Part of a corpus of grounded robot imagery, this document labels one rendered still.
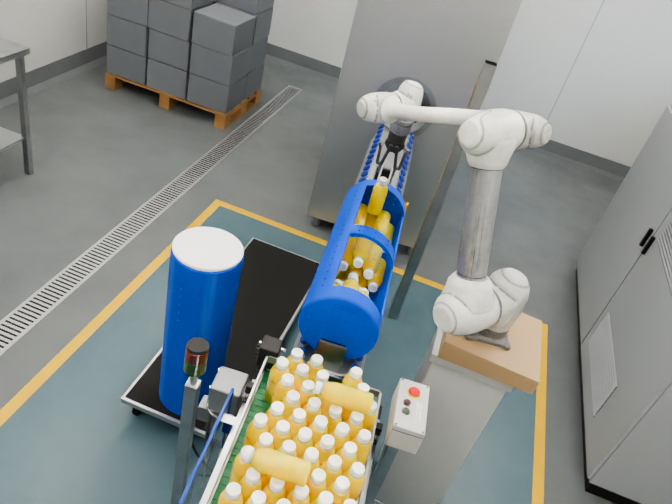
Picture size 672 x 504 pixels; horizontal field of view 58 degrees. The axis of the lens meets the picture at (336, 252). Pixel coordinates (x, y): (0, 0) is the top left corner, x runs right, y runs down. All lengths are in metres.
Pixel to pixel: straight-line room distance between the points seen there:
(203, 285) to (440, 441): 1.15
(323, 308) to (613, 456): 1.86
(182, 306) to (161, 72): 3.52
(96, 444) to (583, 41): 5.67
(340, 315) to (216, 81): 3.69
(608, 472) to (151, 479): 2.21
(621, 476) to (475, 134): 2.15
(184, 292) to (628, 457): 2.26
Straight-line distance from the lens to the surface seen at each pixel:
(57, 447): 3.07
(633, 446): 3.35
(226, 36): 5.29
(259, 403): 2.08
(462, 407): 2.47
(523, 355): 2.37
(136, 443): 3.06
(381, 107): 2.29
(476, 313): 2.06
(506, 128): 1.93
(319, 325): 2.10
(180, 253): 2.37
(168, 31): 5.55
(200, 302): 2.42
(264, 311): 3.48
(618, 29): 6.82
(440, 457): 2.71
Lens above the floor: 2.52
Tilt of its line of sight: 36 degrees down
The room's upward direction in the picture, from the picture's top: 16 degrees clockwise
